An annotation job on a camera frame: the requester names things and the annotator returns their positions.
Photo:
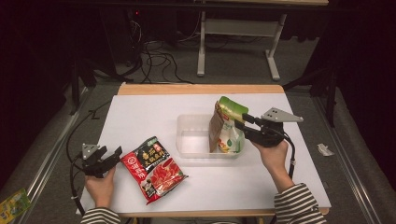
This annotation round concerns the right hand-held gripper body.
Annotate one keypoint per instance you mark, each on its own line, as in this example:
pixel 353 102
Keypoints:
pixel 271 133

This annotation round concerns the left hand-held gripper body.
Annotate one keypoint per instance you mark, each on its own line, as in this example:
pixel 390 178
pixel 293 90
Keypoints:
pixel 93 166

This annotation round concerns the green and white packet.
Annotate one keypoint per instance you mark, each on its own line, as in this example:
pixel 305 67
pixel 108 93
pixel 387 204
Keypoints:
pixel 232 137

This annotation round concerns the gold brown packet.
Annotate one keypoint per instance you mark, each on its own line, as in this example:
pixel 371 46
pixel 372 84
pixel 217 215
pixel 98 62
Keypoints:
pixel 215 130

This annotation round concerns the red and black seasoning packet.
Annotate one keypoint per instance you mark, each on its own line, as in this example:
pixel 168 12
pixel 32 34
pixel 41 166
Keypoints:
pixel 154 169

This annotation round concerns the clear plastic container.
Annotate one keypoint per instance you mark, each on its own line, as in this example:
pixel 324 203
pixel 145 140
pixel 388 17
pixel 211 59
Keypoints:
pixel 193 140

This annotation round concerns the person's left hand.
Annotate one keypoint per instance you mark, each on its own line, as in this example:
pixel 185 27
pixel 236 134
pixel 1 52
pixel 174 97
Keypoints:
pixel 100 188

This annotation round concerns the person's right hand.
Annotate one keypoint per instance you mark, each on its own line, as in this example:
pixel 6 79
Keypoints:
pixel 274 158

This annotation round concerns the white table sheet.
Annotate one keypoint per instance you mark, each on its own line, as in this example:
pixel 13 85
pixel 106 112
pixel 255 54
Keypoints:
pixel 149 115

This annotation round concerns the crumpled white paper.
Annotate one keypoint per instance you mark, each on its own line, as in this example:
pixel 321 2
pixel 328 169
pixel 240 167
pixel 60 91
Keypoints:
pixel 324 150

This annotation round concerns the wooden table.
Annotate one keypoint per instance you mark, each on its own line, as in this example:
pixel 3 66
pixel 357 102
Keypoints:
pixel 199 89

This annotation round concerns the black metal stand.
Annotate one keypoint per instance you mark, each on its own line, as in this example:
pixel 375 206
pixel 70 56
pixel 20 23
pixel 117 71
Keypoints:
pixel 75 90
pixel 330 93

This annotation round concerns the green yellow packet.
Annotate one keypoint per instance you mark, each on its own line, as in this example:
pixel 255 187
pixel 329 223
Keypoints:
pixel 14 206

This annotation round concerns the dark computer case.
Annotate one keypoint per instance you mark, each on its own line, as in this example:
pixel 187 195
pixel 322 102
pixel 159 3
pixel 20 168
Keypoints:
pixel 124 34

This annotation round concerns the metal floor rail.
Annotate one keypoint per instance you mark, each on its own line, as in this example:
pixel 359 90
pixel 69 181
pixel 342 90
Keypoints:
pixel 348 168
pixel 49 155

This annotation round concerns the white metal desk frame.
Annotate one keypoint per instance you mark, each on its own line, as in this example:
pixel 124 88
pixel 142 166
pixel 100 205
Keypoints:
pixel 239 27

